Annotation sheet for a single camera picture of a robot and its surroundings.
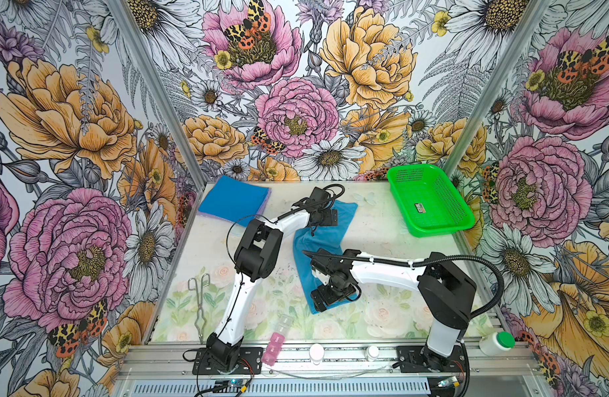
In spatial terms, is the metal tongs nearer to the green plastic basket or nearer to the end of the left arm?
the end of the left arm

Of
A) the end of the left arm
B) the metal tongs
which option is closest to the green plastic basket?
the end of the left arm

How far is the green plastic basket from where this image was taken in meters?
1.04

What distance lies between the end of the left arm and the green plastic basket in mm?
311

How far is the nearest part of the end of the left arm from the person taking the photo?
2.70 feet
